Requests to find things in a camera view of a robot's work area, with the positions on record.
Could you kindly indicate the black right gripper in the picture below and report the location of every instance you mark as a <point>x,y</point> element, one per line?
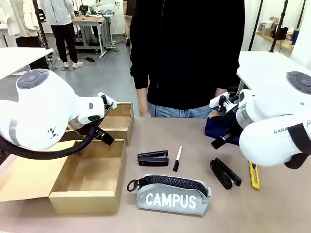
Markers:
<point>230,121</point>

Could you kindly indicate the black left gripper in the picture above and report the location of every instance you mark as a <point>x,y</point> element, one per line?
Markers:
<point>82,127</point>

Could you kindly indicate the person's right forearm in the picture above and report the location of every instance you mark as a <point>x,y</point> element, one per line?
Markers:
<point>142,102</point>

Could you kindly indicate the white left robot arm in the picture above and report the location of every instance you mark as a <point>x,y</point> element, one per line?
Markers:
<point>48,102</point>

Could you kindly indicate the person's left forearm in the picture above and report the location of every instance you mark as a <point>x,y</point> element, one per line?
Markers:
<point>219,92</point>

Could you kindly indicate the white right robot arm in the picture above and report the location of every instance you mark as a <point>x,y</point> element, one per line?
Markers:
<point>267,114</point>

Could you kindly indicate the large open cardboard box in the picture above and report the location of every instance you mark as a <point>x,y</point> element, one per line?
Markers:
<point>85,174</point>

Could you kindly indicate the navy blue pouch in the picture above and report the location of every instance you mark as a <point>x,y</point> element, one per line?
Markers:
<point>211,126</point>

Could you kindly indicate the black stapler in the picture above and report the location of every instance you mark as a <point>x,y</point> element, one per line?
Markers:
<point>153,161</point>
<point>223,174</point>

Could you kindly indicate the white marker with black cap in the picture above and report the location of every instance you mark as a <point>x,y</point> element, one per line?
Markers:
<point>178,155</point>

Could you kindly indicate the yellow utility knife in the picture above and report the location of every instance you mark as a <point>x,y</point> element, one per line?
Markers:
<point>255,179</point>

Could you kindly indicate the grey Campus pencil case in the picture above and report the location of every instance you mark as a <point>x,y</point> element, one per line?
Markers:
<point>170,201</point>

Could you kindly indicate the white table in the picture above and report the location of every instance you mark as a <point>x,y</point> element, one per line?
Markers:
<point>262,65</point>
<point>19,58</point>

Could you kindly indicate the person in black hoodie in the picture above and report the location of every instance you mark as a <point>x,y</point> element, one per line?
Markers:
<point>187,48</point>

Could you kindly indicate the person in white top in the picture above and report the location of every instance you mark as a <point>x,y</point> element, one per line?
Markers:
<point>63,31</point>

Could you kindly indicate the wooden shelf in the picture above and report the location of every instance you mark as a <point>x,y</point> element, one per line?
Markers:
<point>281,43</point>

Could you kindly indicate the background desk with wooden top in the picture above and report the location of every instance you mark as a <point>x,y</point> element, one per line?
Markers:
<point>87,19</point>

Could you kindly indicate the black stand pole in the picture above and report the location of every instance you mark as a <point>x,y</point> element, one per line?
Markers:
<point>279,24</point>
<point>255,24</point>

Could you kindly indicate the black bag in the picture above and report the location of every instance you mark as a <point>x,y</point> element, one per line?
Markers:
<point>281,33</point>

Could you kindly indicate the white cup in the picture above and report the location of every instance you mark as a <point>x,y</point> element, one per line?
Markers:
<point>269,25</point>

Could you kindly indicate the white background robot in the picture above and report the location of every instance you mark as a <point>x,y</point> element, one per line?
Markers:
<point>104,7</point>

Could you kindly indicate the dark blue bottle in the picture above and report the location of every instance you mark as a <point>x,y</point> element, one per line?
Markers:
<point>295,36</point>

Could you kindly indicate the black tripod pole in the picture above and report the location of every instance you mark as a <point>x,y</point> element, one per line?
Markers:
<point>40,21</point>

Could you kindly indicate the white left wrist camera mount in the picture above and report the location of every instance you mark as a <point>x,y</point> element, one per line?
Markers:
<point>108,100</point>

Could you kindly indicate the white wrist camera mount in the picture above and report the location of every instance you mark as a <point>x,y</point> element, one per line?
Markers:
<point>108,100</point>
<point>215,102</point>

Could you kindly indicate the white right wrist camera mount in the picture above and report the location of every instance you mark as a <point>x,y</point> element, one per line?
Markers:
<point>215,102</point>

